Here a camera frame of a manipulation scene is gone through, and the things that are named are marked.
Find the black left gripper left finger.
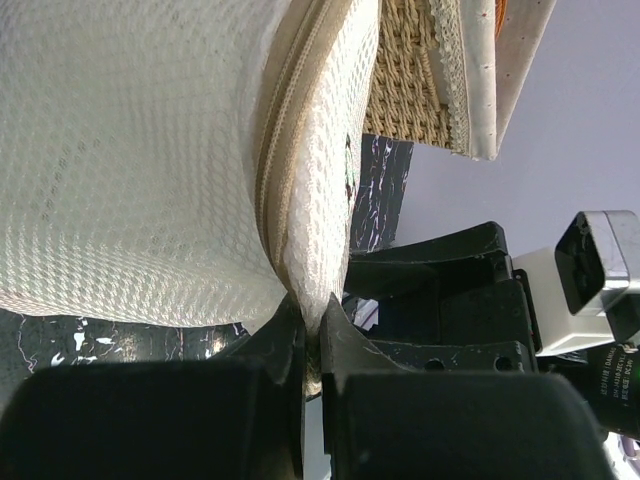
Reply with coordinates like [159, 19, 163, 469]
[1, 299, 305, 479]

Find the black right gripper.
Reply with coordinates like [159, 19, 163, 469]
[345, 222, 537, 372]

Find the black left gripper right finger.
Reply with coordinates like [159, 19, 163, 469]
[320, 299, 605, 479]

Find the white mesh laundry bag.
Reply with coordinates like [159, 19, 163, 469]
[1, 1, 382, 394]

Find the wicker basket with liner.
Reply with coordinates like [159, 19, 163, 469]
[364, 0, 555, 160]

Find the orange cloth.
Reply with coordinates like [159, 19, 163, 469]
[495, 0, 508, 38]

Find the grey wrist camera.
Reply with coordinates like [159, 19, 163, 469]
[512, 210, 639, 357]

